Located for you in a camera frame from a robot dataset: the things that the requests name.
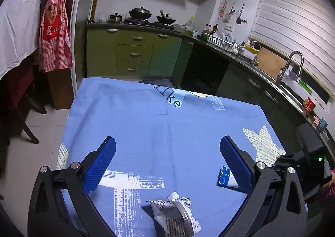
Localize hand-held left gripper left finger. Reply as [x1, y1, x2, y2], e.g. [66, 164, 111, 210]
[27, 136, 117, 237]

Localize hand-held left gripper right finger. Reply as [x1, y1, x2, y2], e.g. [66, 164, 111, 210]
[219, 136, 308, 237]

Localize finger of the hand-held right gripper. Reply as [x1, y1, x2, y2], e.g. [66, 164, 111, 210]
[269, 154, 305, 172]

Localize person's right hand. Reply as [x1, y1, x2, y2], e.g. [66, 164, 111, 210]
[321, 167, 335, 197]

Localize blue and white packet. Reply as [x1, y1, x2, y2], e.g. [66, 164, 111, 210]
[217, 166, 242, 190]

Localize green cloth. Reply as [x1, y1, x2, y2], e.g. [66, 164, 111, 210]
[298, 80, 314, 95]

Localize blue printed tablecloth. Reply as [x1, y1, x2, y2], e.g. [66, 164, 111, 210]
[56, 77, 288, 237]

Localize dark wooden chair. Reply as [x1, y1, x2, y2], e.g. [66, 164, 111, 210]
[0, 54, 48, 146]

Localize crumpled silver wrapper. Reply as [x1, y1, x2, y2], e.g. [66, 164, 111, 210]
[145, 192, 203, 236]

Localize steel kitchen faucet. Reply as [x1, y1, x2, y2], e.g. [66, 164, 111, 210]
[276, 51, 304, 84]

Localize wooden cutting board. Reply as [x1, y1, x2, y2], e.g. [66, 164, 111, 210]
[258, 46, 288, 71]

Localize green kitchen cabinets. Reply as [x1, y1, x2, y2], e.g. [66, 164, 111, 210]
[86, 26, 184, 78]

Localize white dish rack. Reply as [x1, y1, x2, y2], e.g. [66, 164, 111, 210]
[205, 31, 241, 55]

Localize red checkered apron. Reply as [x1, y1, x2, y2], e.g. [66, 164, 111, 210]
[39, 0, 74, 73]

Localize cluster of sauce bottles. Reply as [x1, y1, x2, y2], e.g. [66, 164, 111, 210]
[203, 23, 219, 36]

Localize gas stove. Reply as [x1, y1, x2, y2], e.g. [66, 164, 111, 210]
[123, 17, 174, 30]

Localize black wok with lid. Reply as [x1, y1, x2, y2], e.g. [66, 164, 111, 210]
[129, 6, 152, 20]

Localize white hanging cloth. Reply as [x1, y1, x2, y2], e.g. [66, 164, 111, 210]
[0, 0, 54, 79]

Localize wall-hung kitchen tools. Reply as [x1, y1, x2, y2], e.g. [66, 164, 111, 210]
[217, 1, 248, 24]

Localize black wok with wooden handle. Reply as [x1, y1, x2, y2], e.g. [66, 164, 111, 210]
[156, 10, 177, 24]

